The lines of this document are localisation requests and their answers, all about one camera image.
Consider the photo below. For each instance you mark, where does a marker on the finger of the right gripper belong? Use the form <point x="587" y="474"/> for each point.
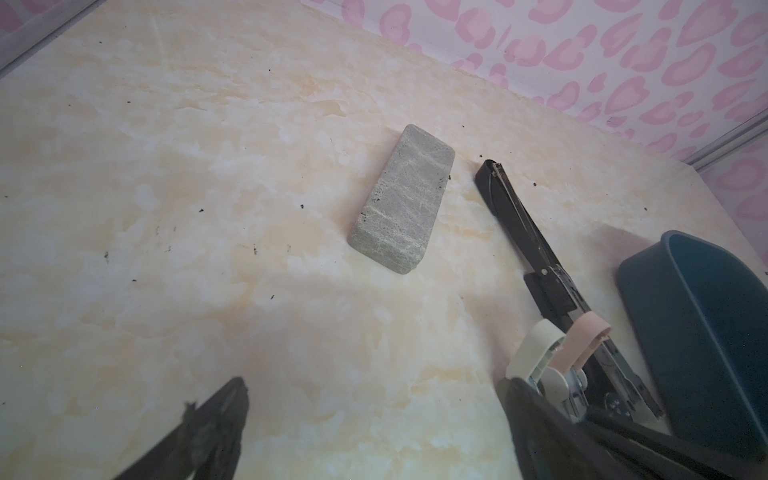
<point x="654" y="455"/>

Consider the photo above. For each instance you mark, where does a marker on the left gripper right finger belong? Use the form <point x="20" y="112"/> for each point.
<point x="549" y="446"/>

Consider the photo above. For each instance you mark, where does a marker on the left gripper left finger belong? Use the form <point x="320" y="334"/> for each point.
<point x="205" y="445"/>

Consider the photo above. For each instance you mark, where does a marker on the pink white stapler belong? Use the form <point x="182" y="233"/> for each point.
<point x="582" y="340"/>

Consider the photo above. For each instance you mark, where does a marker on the olive white stapler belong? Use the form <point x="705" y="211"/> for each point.
<point x="532" y="363"/>

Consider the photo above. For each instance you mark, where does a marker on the teal plastic tray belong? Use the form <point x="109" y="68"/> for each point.
<point x="700" y="317"/>

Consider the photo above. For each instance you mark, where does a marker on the grey stone block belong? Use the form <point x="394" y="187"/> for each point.
<point x="395" y="223"/>

